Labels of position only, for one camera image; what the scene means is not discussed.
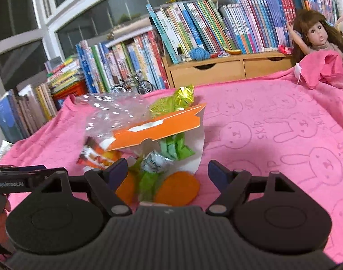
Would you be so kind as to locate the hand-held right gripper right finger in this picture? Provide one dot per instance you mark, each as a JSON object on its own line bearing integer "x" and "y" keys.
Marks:
{"x": 217, "y": 175}

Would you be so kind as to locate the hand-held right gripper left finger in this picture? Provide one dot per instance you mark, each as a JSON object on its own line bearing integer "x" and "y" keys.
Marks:
{"x": 119, "y": 173}

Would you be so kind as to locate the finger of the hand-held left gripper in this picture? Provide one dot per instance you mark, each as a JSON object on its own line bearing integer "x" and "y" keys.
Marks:
{"x": 16, "y": 168}

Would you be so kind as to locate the orange macaron-print snack packet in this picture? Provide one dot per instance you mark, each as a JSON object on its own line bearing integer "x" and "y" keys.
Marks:
{"x": 89, "y": 157}

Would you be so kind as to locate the large orange peel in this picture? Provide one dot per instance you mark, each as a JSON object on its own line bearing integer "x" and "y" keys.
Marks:
{"x": 177, "y": 188}

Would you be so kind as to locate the clear plastic bag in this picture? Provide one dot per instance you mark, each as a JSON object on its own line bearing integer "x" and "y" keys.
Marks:
{"x": 104, "y": 109}

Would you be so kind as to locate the gold-green foil wrapper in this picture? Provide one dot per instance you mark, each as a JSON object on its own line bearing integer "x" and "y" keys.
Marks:
{"x": 174, "y": 99}

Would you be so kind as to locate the person's left hand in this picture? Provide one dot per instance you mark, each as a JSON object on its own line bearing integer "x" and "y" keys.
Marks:
{"x": 0, "y": 230}

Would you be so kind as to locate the small orange peel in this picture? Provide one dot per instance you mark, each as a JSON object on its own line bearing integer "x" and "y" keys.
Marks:
{"x": 126, "y": 188}

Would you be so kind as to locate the green crumpled wrapper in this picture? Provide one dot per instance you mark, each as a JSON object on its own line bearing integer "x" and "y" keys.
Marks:
{"x": 147, "y": 184}

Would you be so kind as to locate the white tissue paper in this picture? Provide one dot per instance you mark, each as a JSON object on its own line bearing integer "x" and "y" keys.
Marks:
{"x": 198, "y": 152}

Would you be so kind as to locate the silver foil wrapper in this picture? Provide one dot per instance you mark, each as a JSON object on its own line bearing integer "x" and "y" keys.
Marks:
{"x": 154, "y": 161}

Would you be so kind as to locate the green folded wrapper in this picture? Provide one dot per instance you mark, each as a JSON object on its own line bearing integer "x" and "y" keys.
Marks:
{"x": 177, "y": 147}

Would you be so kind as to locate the pink rabbit-print blanket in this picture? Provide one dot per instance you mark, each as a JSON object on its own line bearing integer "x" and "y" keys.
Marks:
{"x": 258, "y": 146}

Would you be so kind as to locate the row of brown worn books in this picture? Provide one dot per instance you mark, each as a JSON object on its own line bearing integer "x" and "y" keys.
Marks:
{"x": 25, "y": 112}

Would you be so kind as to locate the orange cardboard packet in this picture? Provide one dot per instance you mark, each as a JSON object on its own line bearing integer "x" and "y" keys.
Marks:
{"x": 171, "y": 126}

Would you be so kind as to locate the miniature bicycle model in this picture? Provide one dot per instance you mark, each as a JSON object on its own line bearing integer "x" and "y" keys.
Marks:
{"x": 143, "y": 85}

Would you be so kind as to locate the red plastic crate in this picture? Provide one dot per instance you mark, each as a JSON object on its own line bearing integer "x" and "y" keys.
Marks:
{"x": 73, "y": 92}

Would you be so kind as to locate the wooden drawer shelf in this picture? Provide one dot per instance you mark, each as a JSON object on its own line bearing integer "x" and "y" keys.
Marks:
{"x": 210, "y": 73}

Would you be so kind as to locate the stack of colourful books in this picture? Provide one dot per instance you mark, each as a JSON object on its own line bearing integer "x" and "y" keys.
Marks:
{"x": 64, "y": 76}

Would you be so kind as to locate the row of colourful picture books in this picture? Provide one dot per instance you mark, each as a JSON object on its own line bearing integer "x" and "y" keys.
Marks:
{"x": 118, "y": 62}

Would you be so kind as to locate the small red white toy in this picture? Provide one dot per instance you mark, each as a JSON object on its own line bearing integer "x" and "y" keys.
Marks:
{"x": 219, "y": 54}

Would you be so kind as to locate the blue yarn ball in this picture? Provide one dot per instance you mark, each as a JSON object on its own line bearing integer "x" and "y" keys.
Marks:
{"x": 199, "y": 54}

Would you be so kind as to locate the yellow curved toy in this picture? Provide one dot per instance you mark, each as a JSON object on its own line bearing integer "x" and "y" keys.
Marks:
{"x": 233, "y": 52}

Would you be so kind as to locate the pink towel with white tag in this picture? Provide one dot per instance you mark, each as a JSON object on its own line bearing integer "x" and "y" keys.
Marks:
{"x": 314, "y": 67}

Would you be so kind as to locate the row of tall blue books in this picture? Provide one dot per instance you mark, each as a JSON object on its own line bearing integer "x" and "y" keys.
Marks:
{"x": 230, "y": 25}

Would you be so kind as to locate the long-haired doll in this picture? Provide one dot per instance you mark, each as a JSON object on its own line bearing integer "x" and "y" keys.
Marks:
{"x": 317, "y": 33}

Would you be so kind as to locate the row of thin pastel books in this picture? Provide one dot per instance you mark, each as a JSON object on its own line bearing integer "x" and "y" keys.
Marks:
{"x": 320, "y": 5}

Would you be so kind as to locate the white window frame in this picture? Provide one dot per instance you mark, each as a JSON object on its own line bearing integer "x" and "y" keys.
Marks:
{"x": 45, "y": 32}

